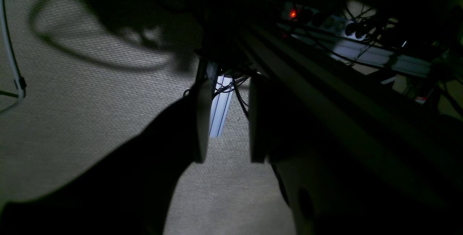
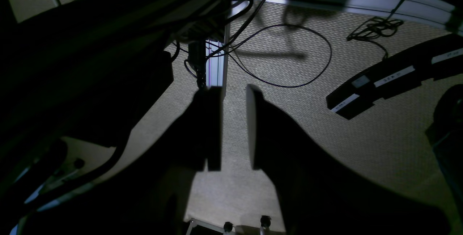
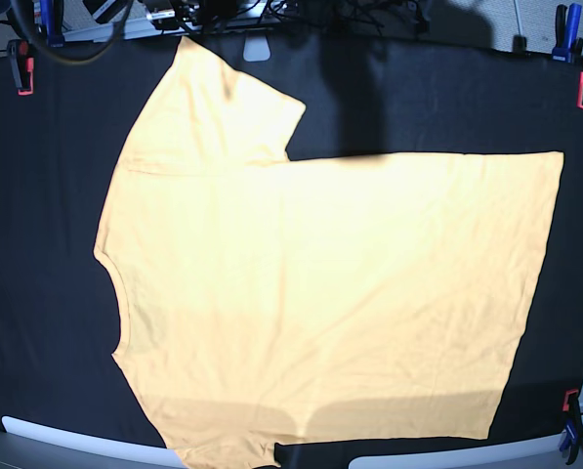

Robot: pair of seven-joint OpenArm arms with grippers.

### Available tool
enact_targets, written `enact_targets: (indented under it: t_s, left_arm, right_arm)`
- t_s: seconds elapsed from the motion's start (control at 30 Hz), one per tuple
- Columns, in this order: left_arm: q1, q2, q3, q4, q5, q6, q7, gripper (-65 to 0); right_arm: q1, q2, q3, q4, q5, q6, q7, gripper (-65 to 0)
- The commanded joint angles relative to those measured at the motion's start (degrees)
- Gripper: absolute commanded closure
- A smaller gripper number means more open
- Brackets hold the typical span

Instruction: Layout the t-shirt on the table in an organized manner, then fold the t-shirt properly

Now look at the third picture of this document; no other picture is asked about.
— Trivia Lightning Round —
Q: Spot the yellow t-shirt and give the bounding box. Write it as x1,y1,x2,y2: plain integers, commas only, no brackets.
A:
94,39,563,468

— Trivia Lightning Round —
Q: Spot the grey tape patch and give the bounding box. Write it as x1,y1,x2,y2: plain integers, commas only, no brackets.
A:
243,37,271,63

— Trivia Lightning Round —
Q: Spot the white table edge strip left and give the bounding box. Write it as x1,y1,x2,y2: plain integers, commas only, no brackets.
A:
1,415,185,468

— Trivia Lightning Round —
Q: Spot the white table edge strip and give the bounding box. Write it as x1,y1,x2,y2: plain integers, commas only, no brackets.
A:
349,434,562,469
1,415,185,468

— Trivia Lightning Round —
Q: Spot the black table cloth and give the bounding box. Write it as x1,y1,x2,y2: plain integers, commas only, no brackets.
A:
0,33,583,447

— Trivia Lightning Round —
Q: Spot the white table edge strip right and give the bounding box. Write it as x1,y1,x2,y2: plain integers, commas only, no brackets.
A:
349,434,562,469

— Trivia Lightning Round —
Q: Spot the red black clamp far left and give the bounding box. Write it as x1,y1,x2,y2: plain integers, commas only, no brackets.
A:
7,39,34,96

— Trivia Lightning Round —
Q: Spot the red black clamp near right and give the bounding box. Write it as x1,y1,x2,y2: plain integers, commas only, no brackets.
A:
562,388,580,415

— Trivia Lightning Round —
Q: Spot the blue clamp far left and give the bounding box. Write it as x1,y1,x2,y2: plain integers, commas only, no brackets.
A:
39,0,64,47

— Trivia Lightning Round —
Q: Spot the blue clamp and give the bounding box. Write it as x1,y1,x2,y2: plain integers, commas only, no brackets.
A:
39,0,64,47
560,411,583,465
551,3,583,64

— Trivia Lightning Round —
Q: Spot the blue clamp near right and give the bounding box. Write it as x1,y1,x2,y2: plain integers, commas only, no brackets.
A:
560,411,583,465

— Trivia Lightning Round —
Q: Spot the blue clamp far right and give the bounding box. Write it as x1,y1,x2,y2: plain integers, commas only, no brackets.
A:
551,3,583,64

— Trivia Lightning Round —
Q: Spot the black cable bundle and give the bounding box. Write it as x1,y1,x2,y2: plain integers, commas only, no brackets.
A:
266,0,434,35

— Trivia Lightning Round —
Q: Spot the aluminium rail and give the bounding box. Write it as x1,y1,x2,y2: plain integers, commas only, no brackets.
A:
64,4,273,43

